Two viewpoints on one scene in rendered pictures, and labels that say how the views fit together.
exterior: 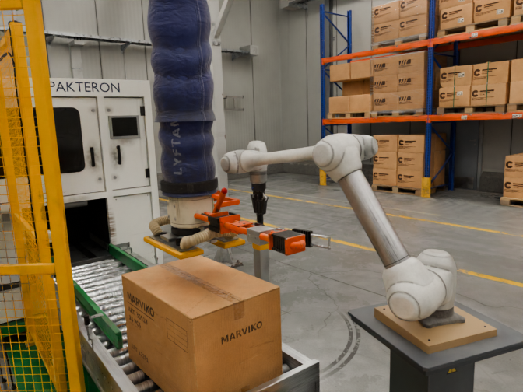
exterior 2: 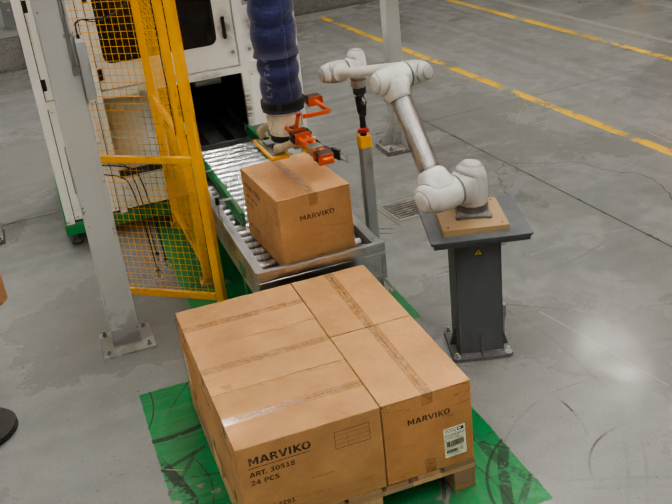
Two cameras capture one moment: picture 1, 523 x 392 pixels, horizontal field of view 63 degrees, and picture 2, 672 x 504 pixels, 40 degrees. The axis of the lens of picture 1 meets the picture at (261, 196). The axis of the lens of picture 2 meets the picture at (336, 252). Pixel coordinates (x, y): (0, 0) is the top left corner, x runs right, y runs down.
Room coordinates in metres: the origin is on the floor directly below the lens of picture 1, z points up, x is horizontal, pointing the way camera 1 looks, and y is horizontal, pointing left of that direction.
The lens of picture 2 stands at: (-2.59, -1.40, 2.70)
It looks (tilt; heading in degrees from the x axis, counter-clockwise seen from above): 26 degrees down; 19
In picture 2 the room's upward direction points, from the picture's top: 7 degrees counter-clockwise
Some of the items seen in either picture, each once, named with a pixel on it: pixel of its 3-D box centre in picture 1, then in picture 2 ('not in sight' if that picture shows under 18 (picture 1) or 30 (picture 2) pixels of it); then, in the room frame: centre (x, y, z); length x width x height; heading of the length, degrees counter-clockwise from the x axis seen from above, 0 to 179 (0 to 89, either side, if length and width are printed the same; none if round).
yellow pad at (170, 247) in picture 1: (171, 241); (270, 145); (1.65, 0.36, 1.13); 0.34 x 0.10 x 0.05; 37
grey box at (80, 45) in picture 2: not in sight; (84, 66); (1.49, 1.25, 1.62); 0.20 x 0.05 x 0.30; 36
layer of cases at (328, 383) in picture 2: not in sight; (313, 380); (0.71, -0.08, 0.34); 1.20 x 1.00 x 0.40; 36
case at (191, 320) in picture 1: (198, 324); (296, 209); (1.70, 0.28, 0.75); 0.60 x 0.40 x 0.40; 40
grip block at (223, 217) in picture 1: (224, 222); (300, 136); (1.51, 0.14, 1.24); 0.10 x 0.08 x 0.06; 127
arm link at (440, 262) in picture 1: (433, 277); (469, 181); (1.62, -0.68, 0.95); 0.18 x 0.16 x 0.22; 139
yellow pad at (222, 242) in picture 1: (212, 232); not in sight; (1.76, 0.21, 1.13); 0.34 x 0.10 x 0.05; 37
